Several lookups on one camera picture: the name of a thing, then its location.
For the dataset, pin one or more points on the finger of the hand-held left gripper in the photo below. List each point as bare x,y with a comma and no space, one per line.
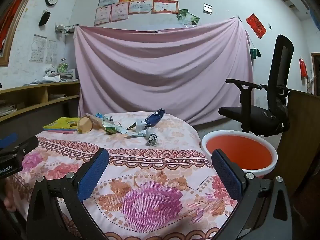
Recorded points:
25,146
7,140

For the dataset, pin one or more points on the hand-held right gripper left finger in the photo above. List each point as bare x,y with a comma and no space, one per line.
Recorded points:
92,175

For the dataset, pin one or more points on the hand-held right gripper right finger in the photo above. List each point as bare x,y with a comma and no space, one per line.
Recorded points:
226,175

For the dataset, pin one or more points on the orange plastic basin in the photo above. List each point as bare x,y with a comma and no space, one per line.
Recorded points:
240,150

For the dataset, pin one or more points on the green white crushed carton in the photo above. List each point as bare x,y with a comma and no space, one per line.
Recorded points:
109,127

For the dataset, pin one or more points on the brown paper cup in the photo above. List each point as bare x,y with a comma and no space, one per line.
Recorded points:
85,125

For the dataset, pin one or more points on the blue snack wrapper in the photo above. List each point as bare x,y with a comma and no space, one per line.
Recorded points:
155,117

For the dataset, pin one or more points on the pink book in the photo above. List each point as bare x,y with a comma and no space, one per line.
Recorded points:
60,131

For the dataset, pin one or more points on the yellow book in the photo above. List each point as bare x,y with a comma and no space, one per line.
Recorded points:
61,123

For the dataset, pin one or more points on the wooden shelf unit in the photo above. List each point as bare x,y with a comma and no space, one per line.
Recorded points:
32,88

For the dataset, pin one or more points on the floral printed blanket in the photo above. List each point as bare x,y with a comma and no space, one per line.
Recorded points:
150,170

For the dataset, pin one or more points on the teal wrapper piece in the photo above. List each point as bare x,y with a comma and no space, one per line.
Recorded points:
99,115

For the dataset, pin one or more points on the black office chair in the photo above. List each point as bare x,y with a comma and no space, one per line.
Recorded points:
250,115

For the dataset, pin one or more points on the crumpled grey wrapper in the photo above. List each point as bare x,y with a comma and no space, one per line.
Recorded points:
152,138

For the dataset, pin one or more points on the white plastic bag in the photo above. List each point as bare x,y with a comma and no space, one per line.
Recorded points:
51,73

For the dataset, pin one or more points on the wooden cabinet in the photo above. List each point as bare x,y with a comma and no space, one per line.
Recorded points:
300,135

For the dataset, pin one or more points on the white cardboard box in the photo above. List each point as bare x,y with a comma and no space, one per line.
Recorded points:
71,74

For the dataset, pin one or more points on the glass jar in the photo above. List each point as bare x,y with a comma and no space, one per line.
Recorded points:
62,66

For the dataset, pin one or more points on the pink hanging cloth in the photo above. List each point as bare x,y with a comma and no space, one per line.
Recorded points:
155,75

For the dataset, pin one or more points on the red curtain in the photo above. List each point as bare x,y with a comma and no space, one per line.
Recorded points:
10,17

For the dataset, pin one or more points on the green hanging pouch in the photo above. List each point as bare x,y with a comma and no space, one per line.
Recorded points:
255,54

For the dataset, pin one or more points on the black hanging cap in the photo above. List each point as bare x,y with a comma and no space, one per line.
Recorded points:
43,18

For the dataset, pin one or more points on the red hanging charm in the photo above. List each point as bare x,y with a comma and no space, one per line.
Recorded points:
303,68

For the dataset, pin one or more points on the red paper square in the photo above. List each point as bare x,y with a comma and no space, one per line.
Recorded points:
256,26

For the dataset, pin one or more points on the green photo print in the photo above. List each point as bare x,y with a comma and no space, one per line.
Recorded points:
182,14
193,19

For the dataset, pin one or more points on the paper wall chart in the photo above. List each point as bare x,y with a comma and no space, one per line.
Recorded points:
38,48
51,52

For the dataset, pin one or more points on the wooden window frame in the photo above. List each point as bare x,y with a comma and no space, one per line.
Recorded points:
13,37

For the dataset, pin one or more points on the wooden door frame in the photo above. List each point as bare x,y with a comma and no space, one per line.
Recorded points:
315,72

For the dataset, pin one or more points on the group of wall certificates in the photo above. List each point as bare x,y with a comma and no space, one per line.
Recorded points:
136,7

